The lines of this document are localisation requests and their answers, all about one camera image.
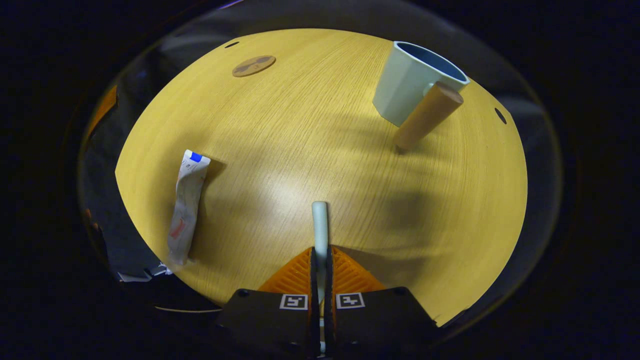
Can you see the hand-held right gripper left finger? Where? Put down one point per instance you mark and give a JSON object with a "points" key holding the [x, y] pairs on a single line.
{"points": [[265, 325]]}

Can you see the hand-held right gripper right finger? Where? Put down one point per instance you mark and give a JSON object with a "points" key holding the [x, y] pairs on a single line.
{"points": [[380, 325]]}

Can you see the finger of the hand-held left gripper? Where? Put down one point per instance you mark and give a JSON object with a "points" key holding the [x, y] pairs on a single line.
{"points": [[106, 106]]}

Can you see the white toothbrush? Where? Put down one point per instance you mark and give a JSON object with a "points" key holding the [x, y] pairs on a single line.
{"points": [[320, 225]]}

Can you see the white toothpaste tube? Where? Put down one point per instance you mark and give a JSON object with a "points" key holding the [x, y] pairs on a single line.
{"points": [[186, 205]]}

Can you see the round wooden coaster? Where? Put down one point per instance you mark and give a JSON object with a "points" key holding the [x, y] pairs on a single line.
{"points": [[253, 66]]}

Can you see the black backdrop cloth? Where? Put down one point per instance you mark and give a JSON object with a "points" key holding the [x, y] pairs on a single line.
{"points": [[325, 17]]}

